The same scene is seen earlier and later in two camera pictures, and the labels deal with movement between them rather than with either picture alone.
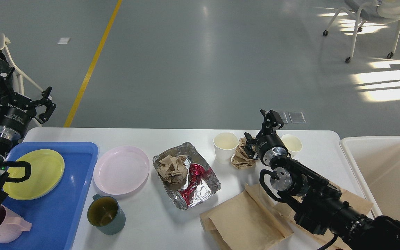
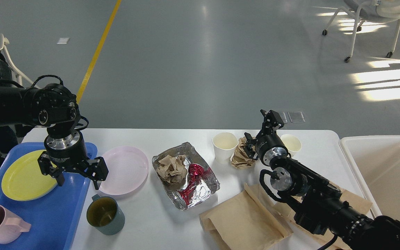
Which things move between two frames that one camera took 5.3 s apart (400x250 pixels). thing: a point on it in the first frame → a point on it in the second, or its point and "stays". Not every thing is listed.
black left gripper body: x=12 y=114 → x=67 y=153
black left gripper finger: x=50 y=107 → x=47 y=168
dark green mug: x=105 y=213 stays
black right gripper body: x=269 y=146 stays
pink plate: x=121 y=170 stays
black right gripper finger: x=249 y=146 stays
